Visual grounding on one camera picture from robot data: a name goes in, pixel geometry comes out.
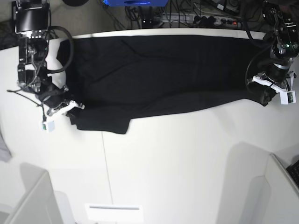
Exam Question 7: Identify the white partition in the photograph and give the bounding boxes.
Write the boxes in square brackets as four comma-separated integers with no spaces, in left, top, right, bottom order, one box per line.
[262,154,299,224]
[4,171,63,224]

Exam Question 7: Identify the white right partition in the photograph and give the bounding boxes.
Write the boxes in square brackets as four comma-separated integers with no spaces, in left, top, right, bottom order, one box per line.
[262,154,299,224]

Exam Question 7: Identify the white left partition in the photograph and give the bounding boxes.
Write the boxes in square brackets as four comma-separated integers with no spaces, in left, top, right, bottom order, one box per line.
[4,171,63,224]

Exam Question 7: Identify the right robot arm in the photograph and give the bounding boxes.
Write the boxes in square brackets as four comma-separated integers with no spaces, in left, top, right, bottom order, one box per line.
[14,0,85,123]

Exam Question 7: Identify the blue box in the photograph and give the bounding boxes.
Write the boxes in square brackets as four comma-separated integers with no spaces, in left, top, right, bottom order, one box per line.
[103,0,168,7]

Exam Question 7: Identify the black T-shirt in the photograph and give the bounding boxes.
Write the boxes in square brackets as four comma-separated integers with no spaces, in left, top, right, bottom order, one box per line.
[57,35,276,135]

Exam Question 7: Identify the white power strip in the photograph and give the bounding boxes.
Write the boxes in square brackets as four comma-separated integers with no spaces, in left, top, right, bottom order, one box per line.
[159,13,241,27]

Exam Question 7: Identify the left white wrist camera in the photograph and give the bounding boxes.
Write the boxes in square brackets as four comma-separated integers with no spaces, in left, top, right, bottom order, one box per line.
[280,91,296,105]

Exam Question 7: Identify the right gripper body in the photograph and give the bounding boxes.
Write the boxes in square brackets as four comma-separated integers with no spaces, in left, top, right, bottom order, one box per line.
[35,84,84,116]

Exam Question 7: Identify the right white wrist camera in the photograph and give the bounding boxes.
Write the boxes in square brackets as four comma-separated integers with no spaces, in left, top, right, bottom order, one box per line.
[42,120,55,133]

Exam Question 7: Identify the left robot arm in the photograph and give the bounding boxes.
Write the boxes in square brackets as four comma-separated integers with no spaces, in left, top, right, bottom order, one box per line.
[242,0,299,106]

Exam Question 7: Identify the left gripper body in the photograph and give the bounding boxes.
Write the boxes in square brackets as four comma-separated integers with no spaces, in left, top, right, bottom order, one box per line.
[247,63,296,93]

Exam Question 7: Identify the black keyboard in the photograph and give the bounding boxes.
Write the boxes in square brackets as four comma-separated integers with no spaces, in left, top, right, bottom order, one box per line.
[286,161,299,187]

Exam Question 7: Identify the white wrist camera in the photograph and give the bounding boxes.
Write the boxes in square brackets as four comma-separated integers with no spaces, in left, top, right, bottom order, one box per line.
[280,91,296,105]
[42,120,55,133]

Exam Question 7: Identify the white label plate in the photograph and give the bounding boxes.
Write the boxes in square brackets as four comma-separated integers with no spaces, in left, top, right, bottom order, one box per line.
[85,203,144,223]

